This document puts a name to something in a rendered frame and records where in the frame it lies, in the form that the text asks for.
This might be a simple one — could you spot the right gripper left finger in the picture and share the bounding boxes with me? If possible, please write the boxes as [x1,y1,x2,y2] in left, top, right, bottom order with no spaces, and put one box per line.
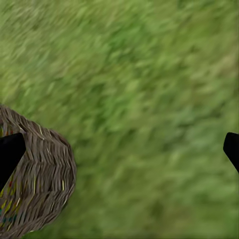
[0,132,26,192]

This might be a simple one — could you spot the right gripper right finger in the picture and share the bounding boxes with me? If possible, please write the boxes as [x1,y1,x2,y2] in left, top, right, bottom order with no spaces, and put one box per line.
[223,132,239,173]

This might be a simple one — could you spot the wicker basket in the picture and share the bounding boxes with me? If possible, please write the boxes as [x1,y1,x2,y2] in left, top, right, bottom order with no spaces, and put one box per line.
[0,104,77,239]

